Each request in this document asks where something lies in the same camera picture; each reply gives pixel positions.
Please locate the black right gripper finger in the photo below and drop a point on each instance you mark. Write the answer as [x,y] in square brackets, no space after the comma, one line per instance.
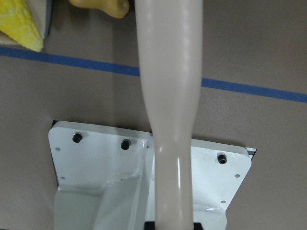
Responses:
[173,226]

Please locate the beige brush black bristles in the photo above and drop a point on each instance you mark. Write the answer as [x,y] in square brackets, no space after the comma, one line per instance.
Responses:
[169,34]

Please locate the toy ginger root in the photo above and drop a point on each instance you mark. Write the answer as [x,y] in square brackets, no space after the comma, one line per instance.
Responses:
[115,8]

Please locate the beige plastic dustpan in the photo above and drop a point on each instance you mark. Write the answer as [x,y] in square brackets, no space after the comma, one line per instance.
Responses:
[41,12]

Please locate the yellow toy corn cob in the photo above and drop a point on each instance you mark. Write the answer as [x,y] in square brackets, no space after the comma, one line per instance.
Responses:
[16,21]

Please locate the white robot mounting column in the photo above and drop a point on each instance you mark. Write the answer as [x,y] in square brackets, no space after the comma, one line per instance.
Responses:
[106,178]

